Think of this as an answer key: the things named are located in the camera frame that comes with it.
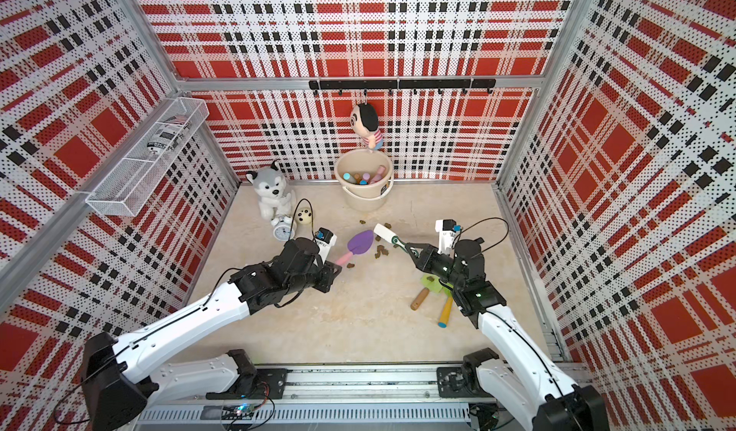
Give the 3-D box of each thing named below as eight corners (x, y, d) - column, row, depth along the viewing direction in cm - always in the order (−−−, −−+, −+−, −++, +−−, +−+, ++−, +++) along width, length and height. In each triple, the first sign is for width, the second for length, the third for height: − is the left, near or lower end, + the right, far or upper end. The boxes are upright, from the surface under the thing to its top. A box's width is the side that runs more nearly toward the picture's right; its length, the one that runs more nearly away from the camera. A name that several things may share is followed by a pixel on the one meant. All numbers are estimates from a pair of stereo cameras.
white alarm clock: (275, 240, 104) (267, 228, 98) (278, 229, 107) (271, 216, 101) (293, 240, 104) (287, 228, 98) (296, 229, 107) (291, 215, 101)
